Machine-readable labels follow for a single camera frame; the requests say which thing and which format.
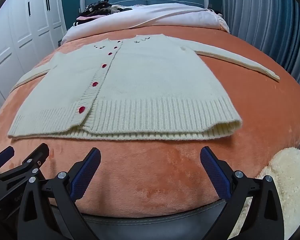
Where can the grey-blue curtain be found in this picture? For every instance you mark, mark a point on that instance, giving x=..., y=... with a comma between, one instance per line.
x=265, y=17

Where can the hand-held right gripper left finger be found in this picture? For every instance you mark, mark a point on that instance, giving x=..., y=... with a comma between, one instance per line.
x=86, y=172

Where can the cream fluffy fleece garment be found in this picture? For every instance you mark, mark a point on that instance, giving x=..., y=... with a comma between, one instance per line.
x=290, y=180

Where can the orange plush blanket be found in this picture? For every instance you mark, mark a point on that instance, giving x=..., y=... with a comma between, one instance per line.
x=152, y=175

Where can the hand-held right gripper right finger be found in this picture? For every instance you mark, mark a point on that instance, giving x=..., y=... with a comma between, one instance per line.
x=215, y=172

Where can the white wardrobe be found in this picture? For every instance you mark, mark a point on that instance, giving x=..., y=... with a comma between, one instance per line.
x=20, y=35

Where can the pile of dark clothes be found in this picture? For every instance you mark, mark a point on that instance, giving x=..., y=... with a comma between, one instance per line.
x=97, y=8

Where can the cream knit cardigan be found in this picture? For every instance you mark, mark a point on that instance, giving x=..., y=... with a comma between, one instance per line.
x=140, y=85

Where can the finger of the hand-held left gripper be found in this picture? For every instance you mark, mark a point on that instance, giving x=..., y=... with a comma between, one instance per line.
x=3, y=155
x=36, y=156

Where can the grey leather bed frame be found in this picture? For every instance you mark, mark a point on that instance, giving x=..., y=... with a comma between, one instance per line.
x=152, y=227

